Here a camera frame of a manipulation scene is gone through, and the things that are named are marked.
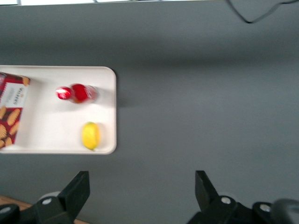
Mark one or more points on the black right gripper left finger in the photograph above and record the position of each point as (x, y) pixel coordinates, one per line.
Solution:
(72, 196)

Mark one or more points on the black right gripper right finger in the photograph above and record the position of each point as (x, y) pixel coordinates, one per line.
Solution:
(208, 196)

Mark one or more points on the red coke bottle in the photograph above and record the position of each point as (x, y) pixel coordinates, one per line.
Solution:
(80, 93)

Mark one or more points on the cream plastic tray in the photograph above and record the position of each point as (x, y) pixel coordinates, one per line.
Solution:
(58, 119)

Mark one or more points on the yellow lemon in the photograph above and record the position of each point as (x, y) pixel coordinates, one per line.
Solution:
(91, 135)

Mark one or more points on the red tartan cookie box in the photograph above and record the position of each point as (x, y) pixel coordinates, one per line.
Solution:
(12, 109)

